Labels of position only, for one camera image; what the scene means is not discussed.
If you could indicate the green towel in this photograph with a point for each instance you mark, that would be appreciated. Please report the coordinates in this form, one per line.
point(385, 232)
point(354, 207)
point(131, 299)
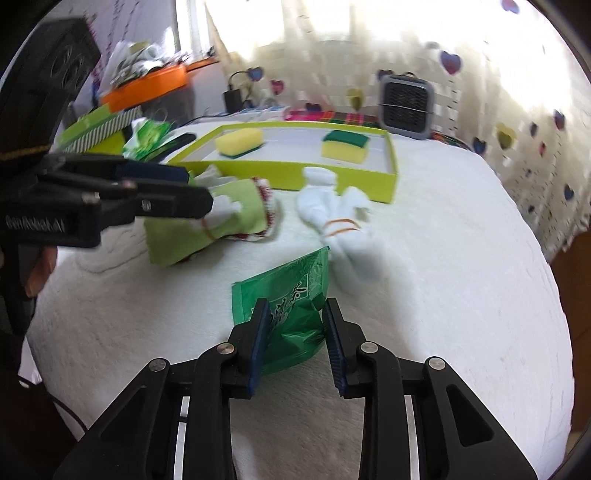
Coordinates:
point(249, 207)

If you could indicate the green tissue packet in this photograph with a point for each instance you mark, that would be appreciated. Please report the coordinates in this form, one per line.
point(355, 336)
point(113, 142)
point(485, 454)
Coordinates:
point(286, 286)

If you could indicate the window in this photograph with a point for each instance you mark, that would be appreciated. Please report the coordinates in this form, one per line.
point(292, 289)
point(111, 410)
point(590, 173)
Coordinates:
point(194, 27)

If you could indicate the person's left hand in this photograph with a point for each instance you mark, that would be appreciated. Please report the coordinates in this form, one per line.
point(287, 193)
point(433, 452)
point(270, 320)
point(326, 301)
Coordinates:
point(42, 272)

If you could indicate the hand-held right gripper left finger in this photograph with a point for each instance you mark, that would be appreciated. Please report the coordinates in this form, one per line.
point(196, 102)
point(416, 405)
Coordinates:
point(258, 346)

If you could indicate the orange tray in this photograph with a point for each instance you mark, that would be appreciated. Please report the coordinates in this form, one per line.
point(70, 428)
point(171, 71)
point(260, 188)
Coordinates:
point(152, 85)

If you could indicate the yellow green sponge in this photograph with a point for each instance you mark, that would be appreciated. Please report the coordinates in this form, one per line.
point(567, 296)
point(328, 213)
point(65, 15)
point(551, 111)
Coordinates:
point(344, 150)
point(240, 142)

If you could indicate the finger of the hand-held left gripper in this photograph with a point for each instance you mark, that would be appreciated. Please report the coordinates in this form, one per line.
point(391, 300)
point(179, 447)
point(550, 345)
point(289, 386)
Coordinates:
point(152, 171)
point(175, 201)

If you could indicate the green striped box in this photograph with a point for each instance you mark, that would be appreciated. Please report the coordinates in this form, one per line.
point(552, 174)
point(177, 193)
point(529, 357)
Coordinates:
point(99, 124)

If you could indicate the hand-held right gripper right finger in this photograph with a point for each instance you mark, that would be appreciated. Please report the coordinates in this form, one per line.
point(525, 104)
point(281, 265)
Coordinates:
point(333, 350)

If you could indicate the small grey heater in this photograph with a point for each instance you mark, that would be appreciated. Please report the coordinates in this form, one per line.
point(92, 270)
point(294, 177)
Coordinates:
point(406, 106)

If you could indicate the pile of white wrappers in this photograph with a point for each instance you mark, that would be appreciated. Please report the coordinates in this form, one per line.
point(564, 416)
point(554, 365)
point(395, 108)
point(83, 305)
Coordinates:
point(138, 60)

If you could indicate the white fleece blanket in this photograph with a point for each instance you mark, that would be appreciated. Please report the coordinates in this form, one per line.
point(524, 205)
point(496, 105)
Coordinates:
point(438, 277)

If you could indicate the brown wooden furniture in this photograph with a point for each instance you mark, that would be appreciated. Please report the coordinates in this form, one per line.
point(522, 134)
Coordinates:
point(565, 323)

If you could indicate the white blue power strip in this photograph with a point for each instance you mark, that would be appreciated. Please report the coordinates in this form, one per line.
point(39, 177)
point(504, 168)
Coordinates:
point(263, 112)

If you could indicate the black charger adapter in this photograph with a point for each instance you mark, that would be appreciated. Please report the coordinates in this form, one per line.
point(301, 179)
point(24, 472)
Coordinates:
point(232, 99)

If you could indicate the cream heart print curtain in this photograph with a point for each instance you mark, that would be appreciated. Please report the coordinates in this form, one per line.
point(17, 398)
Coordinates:
point(485, 83)

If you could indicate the lime green box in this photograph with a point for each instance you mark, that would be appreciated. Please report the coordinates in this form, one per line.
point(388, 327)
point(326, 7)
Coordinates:
point(277, 177)

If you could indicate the green white plastic wrapper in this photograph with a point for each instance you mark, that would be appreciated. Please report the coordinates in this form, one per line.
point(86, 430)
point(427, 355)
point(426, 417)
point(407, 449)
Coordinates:
point(147, 136)

